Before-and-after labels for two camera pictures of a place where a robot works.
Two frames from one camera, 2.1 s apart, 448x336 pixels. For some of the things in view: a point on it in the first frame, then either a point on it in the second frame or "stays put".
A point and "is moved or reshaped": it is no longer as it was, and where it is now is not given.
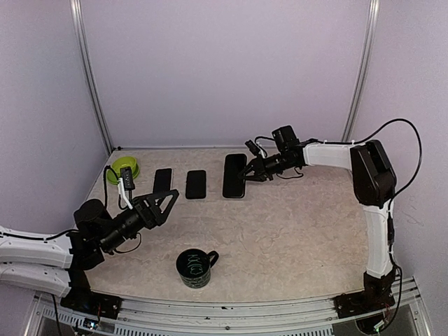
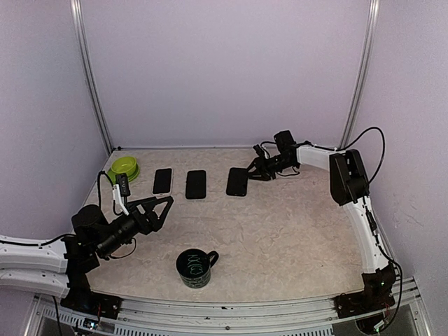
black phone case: (233, 185) is moved or reshaped
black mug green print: (194, 267) stays put
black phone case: (196, 184) stays put
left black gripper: (151, 215) stays put
